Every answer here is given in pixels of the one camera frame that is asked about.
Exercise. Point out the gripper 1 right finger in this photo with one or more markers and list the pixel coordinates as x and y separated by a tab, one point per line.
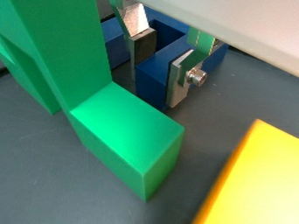
186	68

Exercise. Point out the blue U-shaped block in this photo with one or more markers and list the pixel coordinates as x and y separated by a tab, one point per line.
154	72

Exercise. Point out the green stepped block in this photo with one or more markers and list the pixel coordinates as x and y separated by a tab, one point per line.
52	45

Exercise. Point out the yellow long block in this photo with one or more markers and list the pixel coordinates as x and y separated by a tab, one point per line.
257	189

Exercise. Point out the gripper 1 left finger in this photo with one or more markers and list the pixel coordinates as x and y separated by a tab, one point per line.
139	34

